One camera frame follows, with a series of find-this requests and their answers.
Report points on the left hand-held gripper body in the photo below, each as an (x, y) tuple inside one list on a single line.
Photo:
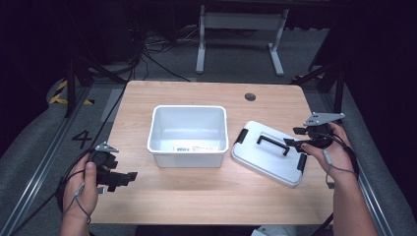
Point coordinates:
[(104, 160)]

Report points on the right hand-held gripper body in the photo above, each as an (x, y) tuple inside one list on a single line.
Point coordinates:
[(319, 136)]

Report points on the white plastic storage box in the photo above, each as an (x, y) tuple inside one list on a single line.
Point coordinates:
[(188, 126)]

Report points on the person's right hand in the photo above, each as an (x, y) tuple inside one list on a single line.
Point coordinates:
[(339, 157)]

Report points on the person's left hand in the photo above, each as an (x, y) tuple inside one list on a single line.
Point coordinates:
[(82, 193)]

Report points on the black tripod stand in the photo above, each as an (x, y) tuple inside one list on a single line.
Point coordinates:
[(339, 85), (70, 85)]

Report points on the yellow and black floor tape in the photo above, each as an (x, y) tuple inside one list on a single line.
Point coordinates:
[(60, 98)]

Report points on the person's white shoe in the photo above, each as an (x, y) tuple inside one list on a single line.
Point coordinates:
[(272, 231)]

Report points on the metal floor rail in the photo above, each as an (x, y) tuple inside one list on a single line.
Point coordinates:
[(39, 164), (370, 196)]

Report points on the white metal desk frame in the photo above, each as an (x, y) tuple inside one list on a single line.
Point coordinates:
[(242, 20)]

